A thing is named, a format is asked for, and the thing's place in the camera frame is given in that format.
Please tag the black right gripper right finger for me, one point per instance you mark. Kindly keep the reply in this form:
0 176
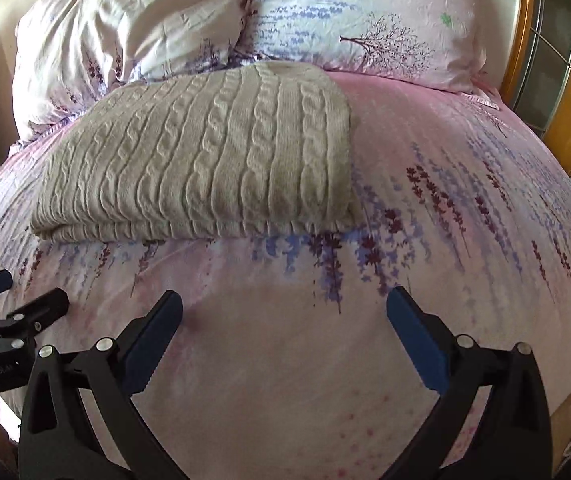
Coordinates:
513 439

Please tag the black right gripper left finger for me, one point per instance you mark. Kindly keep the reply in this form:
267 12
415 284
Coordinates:
57 440

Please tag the beige cable-knit sweater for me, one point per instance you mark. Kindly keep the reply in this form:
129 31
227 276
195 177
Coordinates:
260 150

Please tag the pink floral bed sheet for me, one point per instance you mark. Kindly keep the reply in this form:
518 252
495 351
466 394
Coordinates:
285 365

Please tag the pale pink crumpled pillow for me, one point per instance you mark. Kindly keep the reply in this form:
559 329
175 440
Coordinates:
72 53

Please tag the floral pillow with tree print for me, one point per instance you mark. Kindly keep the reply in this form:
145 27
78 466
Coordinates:
434 43

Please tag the orange wooden headboard frame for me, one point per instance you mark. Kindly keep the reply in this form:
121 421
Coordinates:
537 82

